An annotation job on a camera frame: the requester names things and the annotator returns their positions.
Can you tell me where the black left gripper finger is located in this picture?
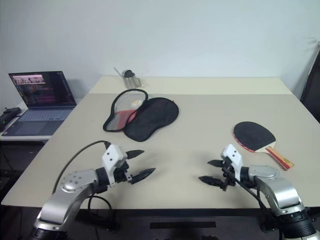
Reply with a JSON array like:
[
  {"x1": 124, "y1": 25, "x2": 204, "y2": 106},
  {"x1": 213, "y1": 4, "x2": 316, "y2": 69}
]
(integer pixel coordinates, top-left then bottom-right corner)
[
  {"x1": 125, "y1": 149, "x2": 146, "y2": 160},
  {"x1": 131, "y1": 167, "x2": 157, "y2": 186}
]

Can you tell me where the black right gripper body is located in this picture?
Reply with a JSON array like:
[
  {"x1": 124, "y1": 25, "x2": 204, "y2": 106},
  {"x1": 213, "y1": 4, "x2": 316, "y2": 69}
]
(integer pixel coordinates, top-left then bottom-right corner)
[{"x1": 219, "y1": 157, "x2": 237, "y2": 192}]

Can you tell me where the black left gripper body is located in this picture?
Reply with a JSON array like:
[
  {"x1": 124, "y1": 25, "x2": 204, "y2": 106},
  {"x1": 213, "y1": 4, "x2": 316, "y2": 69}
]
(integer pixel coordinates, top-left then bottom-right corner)
[{"x1": 114, "y1": 158, "x2": 134, "y2": 186}]

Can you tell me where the black red paddle case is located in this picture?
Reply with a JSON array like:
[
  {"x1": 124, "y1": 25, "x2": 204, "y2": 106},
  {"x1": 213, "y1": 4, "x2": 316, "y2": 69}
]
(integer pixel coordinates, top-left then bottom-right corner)
[{"x1": 102, "y1": 88, "x2": 180, "y2": 143}]

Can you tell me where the black red table tennis paddle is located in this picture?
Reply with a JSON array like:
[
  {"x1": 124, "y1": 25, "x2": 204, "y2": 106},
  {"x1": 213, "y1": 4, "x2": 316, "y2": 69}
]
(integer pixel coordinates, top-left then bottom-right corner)
[{"x1": 232, "y1": 121, "x2": 295, "y2": 172}]

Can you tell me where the white side table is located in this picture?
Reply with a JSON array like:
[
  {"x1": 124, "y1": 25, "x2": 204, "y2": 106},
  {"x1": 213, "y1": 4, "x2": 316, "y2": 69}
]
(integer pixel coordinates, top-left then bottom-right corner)
[{"x1": 0, "y1": 99, "x2": 84, "y2": 143}]

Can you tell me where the open blue laptop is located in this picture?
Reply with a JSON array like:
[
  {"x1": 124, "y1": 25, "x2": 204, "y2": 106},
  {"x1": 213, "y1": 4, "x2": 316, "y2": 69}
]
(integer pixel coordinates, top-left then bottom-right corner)
[{"x1": 0, "y1": 70, "x2": 78, "y2": 137}]

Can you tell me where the black office chair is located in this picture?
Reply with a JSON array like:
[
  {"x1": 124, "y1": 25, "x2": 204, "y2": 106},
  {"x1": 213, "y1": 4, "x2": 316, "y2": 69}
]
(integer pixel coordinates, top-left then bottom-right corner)
[{"x1": 299, "y1": 46, "x2": 320, "y2": 124}]

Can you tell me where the black pouch beside laptop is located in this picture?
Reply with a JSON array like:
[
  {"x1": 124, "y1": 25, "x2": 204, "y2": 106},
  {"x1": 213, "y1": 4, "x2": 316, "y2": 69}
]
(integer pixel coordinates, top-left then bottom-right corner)
[{"x1": 0, "y1": 107, "x2": 23, "y2": 132}]

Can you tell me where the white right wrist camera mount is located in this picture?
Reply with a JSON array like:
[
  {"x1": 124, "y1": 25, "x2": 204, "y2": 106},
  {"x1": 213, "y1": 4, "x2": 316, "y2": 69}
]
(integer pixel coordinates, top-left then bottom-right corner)
[{"x1": 219, "y1": 143, "x2": 244, "y2": 187}]

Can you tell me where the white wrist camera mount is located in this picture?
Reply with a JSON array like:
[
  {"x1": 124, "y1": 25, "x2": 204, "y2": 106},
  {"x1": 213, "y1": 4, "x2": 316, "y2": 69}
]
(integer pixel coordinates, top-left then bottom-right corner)
[
  {"x1": 219, "y1": 143, "x2": 244, "y2": 187},
  {"x1": 101, "y1": 144, "x2": 129, "y2": 187}
]

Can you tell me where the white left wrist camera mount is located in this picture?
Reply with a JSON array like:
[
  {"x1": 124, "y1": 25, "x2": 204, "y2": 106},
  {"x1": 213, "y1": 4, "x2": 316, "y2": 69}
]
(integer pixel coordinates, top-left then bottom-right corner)
[{"x1": 101, "y1": 144, "x2": 129, "y2": 187}]

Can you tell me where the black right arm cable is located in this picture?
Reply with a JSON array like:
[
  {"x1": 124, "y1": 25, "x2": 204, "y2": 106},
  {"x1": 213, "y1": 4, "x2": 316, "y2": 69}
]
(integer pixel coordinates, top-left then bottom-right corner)
[{"x1": 224, "y1": 166, "x2": 274, "y2": 216}]

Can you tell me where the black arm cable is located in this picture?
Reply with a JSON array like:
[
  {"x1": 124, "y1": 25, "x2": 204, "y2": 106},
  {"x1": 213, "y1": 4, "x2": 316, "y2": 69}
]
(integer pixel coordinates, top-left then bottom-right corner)
[
  {"x1": 224, "y1": 166, "x2": 274, "y2": 216},
  {"x1": 52, "y1": 140, "x2": 114, "y2": 219}
]

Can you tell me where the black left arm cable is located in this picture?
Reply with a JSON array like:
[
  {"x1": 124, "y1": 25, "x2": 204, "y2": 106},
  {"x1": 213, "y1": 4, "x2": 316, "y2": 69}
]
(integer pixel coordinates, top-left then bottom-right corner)
[{"x1": 52, "y1": 140, "x2": 114, "y2": 219}]

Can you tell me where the black table frame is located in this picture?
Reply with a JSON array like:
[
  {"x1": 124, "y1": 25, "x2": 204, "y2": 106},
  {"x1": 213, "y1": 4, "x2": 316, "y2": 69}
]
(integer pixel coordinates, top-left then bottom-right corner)
[{"x1": 73, "y1": 206, "x2": 277, "y2": 234}]

